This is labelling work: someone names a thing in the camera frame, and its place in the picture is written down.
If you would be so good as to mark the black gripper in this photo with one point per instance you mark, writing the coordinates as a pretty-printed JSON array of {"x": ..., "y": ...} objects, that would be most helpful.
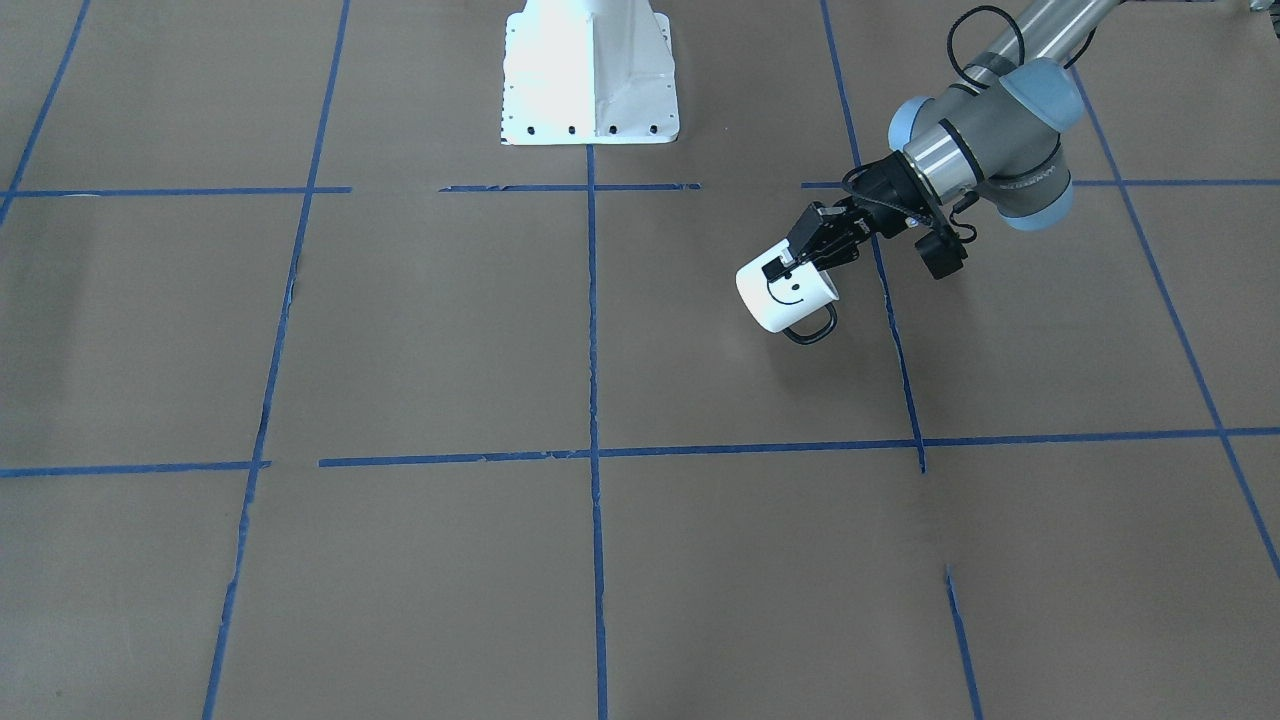
[{"x": 877, "y": 201}]

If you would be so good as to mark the white smiley mug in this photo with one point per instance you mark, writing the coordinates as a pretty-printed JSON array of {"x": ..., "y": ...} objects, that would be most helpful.
[{"x": 779, "y": 291}]

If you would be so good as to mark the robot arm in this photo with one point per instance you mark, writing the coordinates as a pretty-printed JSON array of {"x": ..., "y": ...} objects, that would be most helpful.
[{"x": 995, "y": 134}]

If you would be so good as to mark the brown paper table cover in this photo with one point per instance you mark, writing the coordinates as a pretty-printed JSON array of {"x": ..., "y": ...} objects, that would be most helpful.
[{"x": 319, "y": 402}]

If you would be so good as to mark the white pedestal column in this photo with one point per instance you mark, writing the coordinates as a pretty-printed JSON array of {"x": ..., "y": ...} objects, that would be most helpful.
[{"x": 588, "y": 73}]

